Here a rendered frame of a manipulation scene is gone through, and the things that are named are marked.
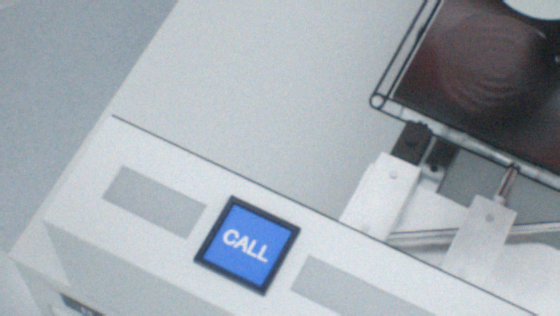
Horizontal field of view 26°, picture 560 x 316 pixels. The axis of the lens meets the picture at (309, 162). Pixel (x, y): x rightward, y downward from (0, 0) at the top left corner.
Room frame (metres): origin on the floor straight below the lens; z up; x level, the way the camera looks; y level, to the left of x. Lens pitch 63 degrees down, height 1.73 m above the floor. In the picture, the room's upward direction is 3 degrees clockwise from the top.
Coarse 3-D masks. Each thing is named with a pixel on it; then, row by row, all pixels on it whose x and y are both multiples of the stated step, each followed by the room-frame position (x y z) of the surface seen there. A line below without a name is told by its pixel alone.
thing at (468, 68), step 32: (448, 0) 0.57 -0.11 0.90; (480, 0) 0.58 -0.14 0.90; (448, 32) 0.54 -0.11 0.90; (480, 32) 0.54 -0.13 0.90; (512, 32) 0.55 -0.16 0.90; (544, 32) 0.55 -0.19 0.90; (416, 64) 0.51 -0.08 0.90; (448, 64) 0.51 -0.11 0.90; (480, 64) 0.51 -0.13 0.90; (512, 64) 0.52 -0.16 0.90; (544, 64) 0.52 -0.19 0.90; (416, 96) 0.48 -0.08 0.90; (448, 96) 0.48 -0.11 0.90; (480, 96) 0.48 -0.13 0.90; (512, 96) 0.49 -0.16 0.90; (544, 96) 0.49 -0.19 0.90; (480, 128) 0.45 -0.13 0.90; (512, 128) 0.46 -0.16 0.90; (544, 128) 0.46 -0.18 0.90; (544, 160) 0.43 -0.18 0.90
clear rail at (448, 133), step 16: (384, 96) 0.48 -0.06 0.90; (384, 112) 0.47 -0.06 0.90; (400, 112) 0.46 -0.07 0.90; (416, 112) 0.46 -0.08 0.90; (432, 128) 0.45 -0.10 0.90; (448, 128) 0.45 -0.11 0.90; (464, 144) 0.44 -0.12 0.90; (480, 144) 0.44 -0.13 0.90; (496, 160) 0.43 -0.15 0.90; (512, 160) 0.43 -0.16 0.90; (528, 160) 0.43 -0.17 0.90; (528, 176) 0.42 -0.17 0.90; (544, 176) 0.41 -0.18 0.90
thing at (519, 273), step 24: (432, 192) 0.41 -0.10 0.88; (408, 216) 0.38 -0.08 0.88; (432, 216) 0.38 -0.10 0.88; (456, 216) 0.39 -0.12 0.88; (432, 240) 0.36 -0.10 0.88; (528, 240) 0.37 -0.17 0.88; (432, 264) 0.34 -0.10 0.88; (504, 264) 0.35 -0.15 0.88; (528, 264) 0.35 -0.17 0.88; (552, 264) 0.35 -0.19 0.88; (504, 288) 0.33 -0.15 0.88; (528, 288) 0.33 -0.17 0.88; (552, 288) 0.33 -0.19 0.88; (552, 312) 0.31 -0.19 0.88
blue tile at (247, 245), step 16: (240, 208) 0.34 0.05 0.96; (224, 224) 0.33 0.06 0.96; (240, 224) 0.33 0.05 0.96; (256, 224) 0.33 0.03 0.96; (272, 224) 0.33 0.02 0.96; (224, 240) 0.32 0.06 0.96; (240, 240) 0.32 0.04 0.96; (256, 240) 0.32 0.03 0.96; (272, 240) 0.32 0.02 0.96; (288, 240) 0.32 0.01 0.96; (208, 256) 0.31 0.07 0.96; (224, 256) 0.31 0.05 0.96; (240, 256) 0.31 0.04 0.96; (256, 256) 0.31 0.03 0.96; (272, 256) 0.31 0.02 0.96; (240, 272) 0.30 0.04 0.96; (256, 272) 0.30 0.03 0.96
